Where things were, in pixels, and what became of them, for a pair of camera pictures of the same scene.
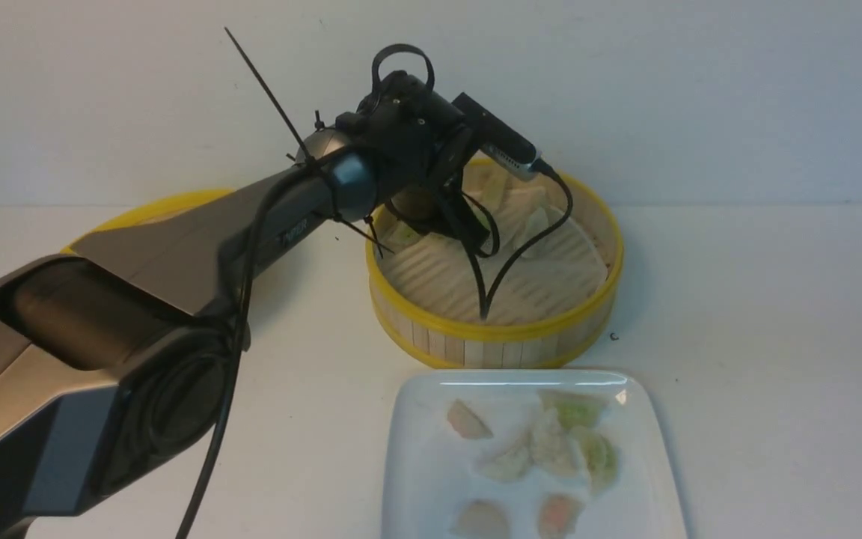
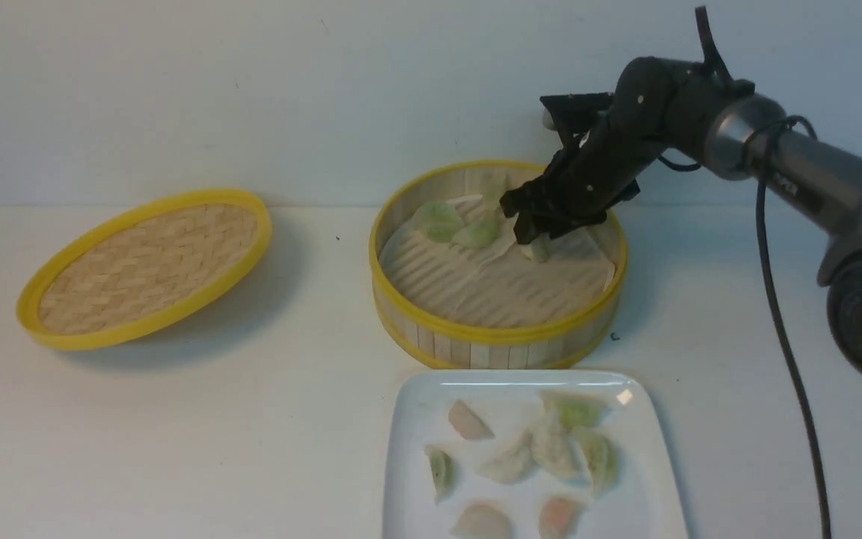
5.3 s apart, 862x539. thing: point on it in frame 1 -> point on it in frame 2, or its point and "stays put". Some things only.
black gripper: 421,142 -> 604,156
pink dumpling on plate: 466,423 stays put
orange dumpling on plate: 558,516 stays put
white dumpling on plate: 481,520 stays put
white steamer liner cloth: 500,286 stays put
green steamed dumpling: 402,235 -> 444,472
